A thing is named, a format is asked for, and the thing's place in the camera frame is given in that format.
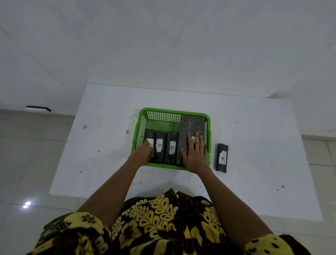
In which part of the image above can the yellow black patterned garment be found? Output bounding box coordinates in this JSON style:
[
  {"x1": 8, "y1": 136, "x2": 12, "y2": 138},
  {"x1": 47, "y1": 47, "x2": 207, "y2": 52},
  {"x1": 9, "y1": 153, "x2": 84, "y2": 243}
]
[{"x1": 26, "y1": 188, "x2": 313, "y2": 255}]

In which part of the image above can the person's left forearm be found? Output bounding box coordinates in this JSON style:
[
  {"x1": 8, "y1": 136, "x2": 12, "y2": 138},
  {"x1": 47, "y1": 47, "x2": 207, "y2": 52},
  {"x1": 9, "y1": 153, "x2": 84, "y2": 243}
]
[{"x1": 76, "y1": 156, "x2": 143, "y2": 232}]

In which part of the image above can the large black block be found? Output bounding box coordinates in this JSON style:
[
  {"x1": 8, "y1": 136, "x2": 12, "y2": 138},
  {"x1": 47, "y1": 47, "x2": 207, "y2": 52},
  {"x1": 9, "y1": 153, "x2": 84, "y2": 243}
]
[{"x1": 176, "y1": 114, "x2": 206, "y2": 166}]

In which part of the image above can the black block white label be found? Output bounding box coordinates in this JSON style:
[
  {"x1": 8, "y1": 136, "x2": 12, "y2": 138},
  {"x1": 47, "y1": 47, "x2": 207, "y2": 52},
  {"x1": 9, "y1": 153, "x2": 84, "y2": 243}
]
[
  {"x1": 216, "y1": 143, "x2": 229, "y2": 173},
  {"x1": 143, "y1": 128, "x2": 156, "y2": 161},
  {"x1": 165, "y1": 132, "x2": 180, "y2": 166},
  {"x1": 154, "y1": 130, "x2": 168, "y2": 164}
]

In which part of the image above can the person's left hand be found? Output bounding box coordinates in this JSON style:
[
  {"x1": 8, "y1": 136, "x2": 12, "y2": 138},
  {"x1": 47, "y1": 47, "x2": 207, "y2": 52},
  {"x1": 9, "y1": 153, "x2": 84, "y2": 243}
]
[{"x1": 130, "y1": 140, "x2": 156, "y2": 168}]

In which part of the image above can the green plastic mesh basket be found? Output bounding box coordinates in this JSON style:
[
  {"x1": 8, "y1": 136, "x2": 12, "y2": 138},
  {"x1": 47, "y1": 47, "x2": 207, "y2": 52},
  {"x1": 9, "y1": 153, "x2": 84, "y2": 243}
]
[{"x1": 131, "y1": 107, "x2": 211, "y2": 171}]

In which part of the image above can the person's right hand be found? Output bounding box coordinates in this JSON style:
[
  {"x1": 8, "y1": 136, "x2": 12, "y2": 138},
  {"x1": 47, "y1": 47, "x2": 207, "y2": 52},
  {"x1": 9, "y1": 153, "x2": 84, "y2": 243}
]
[{"x1": 180, "y1": 132, "x2": 211, "y2": 175}]

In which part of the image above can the person's right forearm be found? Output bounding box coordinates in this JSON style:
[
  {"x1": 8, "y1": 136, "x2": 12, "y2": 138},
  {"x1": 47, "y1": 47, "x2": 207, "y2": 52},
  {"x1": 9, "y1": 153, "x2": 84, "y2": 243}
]
[{"x1": 195, "y1": 168, "x2": 275, "y2": 249}]

